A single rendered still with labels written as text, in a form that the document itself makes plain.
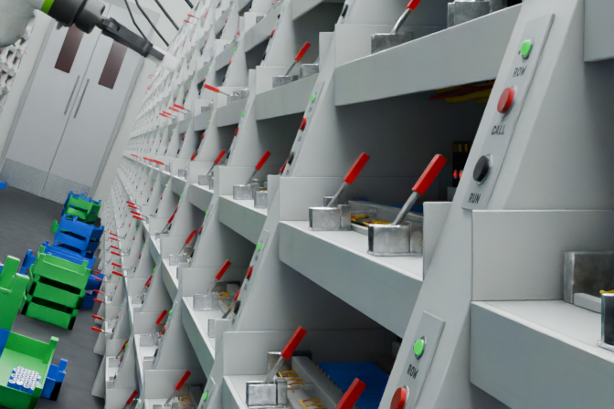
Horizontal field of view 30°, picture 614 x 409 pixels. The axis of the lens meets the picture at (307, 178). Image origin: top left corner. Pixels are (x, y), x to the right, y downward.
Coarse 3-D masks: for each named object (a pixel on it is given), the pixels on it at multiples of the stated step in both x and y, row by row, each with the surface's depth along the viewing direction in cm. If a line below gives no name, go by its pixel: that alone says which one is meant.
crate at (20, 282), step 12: (12, 264) 183; (0, 276) 183; (12, 276) 182; (24, 276) 166; (0, 288) 165; (12, 288) 165; (24, 288) 166; (0, 300) 165; (12, 300) 165; (0, 312) 165; (12, 312) 166; (0, 324) 165; (12, 324) 166
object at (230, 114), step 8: (224, 88) 270; (232, 88) 271; (240, 88) 271; (248, 88) 271; (224, 96) 270; (224, 104) 270; (232, 104) 237; (240, 104) 223; (224, 112) 254; (232, 112) 237; (240, 112) 223; (224, 120) 254; (232, 120) 237
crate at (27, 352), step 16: (16, 336) 313; (16, 352) 314; (32, 352) 315; (48, 352) 313; (0, 368) 302; (32, 368) 309; (48, 368) 302; (0, 384) 285; (0, 400) 286; (16, 400) 286; (32, 400) 286
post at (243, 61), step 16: (256, 0) 271; (272, 0) 272; (240, 48) 271; (256, 48) 272; (240, 64) 271; (256, 64) 272; (240, 80) 271; (208, 128) 272; (224, 128) 271; (208, 144) 270; (224, 144) 271; (208, 160) 270; (224, 160) 271; (192, 208) 270; (176, 224) 269; (192, 224) 270; (160, 256) 276; (160, 272) 269; (160, 288) 269; (144, 304) 269; (160, 304) 269; (128, 352) 268; (128, 368) 268; (128, 384) 268
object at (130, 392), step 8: (112, 392) 268; (120, 392) 268; (128, 392) 268; (136, 392) 252; (112, 400) 268; (120, 400) 268; (128, 400) 252; (136, 400) 267; (112, 408) 268; (120, 408) 268; (128, 408) 267
